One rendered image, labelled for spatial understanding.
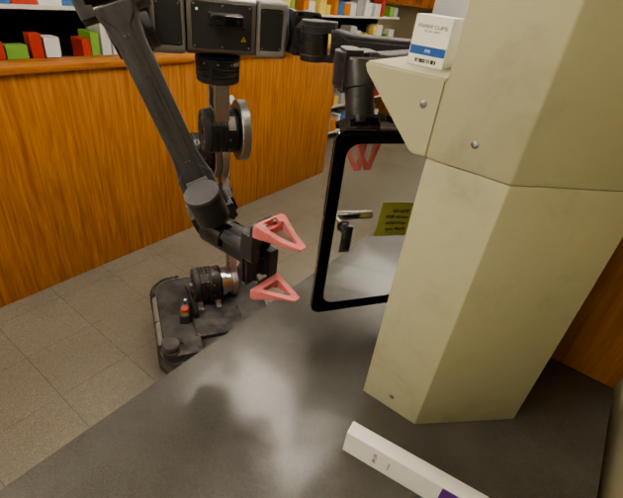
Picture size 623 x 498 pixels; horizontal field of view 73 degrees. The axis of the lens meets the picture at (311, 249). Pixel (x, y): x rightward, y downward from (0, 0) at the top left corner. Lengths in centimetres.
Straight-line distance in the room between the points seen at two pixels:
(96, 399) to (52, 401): 17
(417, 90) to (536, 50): 14
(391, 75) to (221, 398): 60
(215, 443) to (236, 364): 17
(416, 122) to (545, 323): 38
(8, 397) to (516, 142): 209
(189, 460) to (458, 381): 45
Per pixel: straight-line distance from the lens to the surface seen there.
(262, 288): 70
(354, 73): 86
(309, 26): 126
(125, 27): 78
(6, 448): 207
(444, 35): 62
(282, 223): 66
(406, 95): 59
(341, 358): 90
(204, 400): 82
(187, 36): 135
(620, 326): 104
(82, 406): 209
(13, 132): 237
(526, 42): 54
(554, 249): 66
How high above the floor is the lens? 159
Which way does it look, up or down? 33 degrees down
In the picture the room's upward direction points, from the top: 8 degrees clockwise
